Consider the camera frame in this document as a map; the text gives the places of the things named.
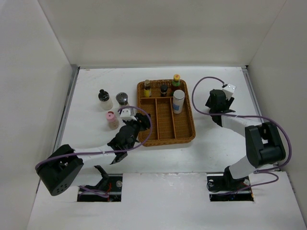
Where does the tall silver-lid bead jar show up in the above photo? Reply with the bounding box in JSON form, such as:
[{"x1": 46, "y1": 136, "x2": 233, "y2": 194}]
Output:
[{"x1": 172, "y1": 90, "x2": 185, "y2": 114}]

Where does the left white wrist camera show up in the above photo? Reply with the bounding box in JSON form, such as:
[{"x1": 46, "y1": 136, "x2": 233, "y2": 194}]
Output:
[{"x1": 120, "y1": 108, "x2": 137, "y2": 121}]

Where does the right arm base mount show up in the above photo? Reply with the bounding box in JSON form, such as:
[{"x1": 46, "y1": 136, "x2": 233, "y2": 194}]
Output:
[{"x1": 207, "y1": 173, "x2": 254, "y2": 202}]

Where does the pink-lid spice jar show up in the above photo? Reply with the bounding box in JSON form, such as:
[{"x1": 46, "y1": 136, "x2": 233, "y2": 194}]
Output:
[{"x1": 106, "y1": 111, "x2": 119, "y2": 130}]

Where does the black-stopper glass bottle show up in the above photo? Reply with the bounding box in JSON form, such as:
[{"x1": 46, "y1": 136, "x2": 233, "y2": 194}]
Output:
[{"x1": 98, "y1": 89, "x2": 113, "y2": 110}]

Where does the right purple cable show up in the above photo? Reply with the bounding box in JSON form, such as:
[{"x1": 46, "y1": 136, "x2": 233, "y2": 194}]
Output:
[{"x1": 191, "y1": 76, "x2": 293, "y2": 195}]

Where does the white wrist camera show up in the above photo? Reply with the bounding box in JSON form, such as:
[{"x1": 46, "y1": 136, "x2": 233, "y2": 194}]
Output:
[
  {"x1": 222, "y1": 83, "x2": 236, "y2": 100},
  {"x1": 120, "y1": 108, "x2": 137, "y2": 121}
]

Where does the chrome-top glass shaker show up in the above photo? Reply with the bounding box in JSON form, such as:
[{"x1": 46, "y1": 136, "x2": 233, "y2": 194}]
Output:
[{"x1": 116, "y1": 92, "x2": 129, "y2": 107}]

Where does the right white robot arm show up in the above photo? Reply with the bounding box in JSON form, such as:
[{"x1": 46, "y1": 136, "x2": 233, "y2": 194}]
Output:
[{"x1": 205, "y1": 89, "x2": 286, "y2": 190}]

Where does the brown wicker divided basket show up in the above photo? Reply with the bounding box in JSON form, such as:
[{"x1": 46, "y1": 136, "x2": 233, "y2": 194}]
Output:
[{"x1": 137, "y1": 80, "x2": 196, "y2": 147}]

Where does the small dark-lid pepper shaker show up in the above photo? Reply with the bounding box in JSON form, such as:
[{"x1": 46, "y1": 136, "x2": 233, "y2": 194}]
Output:
[{"x1": 160, "y1": 84, "x2": 168, "y2": 97}]

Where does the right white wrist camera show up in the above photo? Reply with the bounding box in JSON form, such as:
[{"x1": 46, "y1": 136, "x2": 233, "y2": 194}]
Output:
[{"x1": 222, "y1": 83, "x2": 236, "y2": 100}]

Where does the small gold-cap yellow bottle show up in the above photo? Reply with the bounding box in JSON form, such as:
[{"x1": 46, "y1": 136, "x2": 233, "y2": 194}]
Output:
[{"x1": 143, "y1": 80, "x2": 152, "y2": 97}]

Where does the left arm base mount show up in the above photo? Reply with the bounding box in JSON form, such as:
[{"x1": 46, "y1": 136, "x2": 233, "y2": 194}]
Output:
[{"x1": 77, "y1": 165, "x2": 123, "y2": 203}]

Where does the yellow-cap brown sauce bottle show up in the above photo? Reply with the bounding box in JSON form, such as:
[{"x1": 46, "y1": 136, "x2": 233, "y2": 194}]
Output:
[{"x1": 171, "y1": 74, "x2": 180, "y2": 96}]

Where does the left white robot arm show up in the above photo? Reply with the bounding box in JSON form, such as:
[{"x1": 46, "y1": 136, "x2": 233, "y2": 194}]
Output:
[{"x1": 35, "y1": 113, "x2": 152, "y2": 198}]

